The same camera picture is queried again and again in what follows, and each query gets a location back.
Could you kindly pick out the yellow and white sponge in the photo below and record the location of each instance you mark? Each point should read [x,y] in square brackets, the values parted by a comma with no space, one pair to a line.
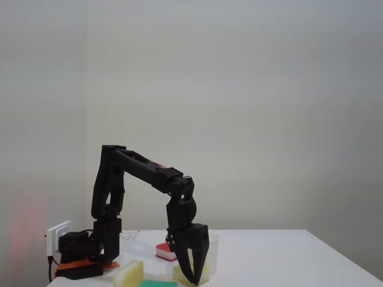
[178,276]
[130,273]

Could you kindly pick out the white paper cup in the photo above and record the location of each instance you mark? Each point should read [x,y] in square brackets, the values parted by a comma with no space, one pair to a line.
[214,251]

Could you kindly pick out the red and white sponge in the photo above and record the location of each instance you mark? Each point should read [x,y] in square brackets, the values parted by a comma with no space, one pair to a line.
[164,252]

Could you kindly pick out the green sponge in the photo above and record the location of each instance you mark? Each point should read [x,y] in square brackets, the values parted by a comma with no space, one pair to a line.
[157,283]

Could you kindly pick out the printed label sheet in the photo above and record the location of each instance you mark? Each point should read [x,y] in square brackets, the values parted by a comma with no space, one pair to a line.
[129,235]

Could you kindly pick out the black clamp block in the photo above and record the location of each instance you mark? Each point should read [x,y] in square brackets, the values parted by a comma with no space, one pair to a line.
[79,272]

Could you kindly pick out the orange table clamp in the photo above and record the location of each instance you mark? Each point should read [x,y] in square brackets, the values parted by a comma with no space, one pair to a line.
[74,264]

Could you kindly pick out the white power strip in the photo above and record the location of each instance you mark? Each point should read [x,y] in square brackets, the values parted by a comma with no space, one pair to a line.
[53,239]

